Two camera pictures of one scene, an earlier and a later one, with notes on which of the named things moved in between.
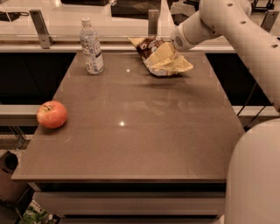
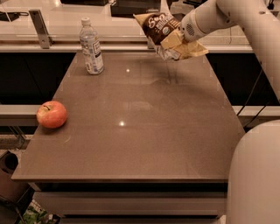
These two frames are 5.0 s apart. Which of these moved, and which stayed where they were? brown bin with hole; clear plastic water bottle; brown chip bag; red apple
Moved: brown chip bag
Stayed: red apple; brown bin with hole; clear plastic water bottle
